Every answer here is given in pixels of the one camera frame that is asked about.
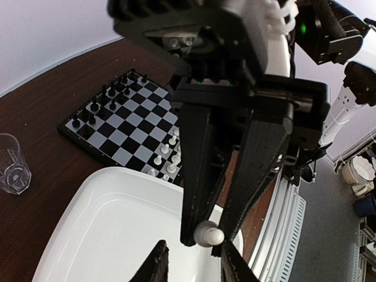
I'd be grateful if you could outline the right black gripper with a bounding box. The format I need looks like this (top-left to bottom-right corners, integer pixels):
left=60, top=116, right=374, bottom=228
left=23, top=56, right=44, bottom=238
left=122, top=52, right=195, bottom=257
left=170, top=76, right=330, bottom=246

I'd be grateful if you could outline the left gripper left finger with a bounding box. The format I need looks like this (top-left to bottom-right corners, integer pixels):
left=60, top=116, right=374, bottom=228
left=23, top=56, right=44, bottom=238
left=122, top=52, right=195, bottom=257
left=129, top=240, right=169, bottom=282

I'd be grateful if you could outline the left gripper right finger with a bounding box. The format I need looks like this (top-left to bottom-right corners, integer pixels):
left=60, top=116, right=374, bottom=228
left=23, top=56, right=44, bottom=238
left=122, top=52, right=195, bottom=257
left=221, top=241, right=259, bottom=282

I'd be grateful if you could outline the white rectangular tray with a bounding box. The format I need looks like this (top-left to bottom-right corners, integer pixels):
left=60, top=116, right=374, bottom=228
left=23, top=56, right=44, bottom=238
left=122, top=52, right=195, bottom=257
left=33, top=167, right=221, bottom=281

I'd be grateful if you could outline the black chess pieces row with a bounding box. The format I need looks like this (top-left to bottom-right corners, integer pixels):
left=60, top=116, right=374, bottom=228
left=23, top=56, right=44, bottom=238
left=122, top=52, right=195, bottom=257
left=63, top=69, right=157, bottom=140

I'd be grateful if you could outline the black and white chessboard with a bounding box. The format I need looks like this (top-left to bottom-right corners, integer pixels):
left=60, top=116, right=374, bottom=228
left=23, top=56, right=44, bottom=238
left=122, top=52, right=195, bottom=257
left=57, top=72, right=183, bottom=185

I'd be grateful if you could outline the white appliance beside table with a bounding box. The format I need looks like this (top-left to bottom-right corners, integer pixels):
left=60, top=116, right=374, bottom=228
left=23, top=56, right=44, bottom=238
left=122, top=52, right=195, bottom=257
left=337, top=156, right=375, bottom=197

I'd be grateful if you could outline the blue cup beside table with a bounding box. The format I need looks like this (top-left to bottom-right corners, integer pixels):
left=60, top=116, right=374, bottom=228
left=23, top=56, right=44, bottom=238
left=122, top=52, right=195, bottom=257
left=354, top=194, right=375, bottom=217

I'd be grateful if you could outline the clear drinking glass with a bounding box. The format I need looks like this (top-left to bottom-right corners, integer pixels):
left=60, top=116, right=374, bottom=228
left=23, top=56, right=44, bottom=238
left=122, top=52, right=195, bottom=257
left=1, top=133, right=32, bottom=195

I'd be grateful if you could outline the front aluminium rail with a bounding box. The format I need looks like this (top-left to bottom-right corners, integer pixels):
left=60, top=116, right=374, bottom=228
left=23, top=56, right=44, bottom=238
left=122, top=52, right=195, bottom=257
left=249, top=177, right=306, bottom=281

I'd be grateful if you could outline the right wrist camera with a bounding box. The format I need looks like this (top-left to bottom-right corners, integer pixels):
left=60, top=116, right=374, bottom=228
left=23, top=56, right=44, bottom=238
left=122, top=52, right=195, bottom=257
left=106, top=0, right=294, bottom=86

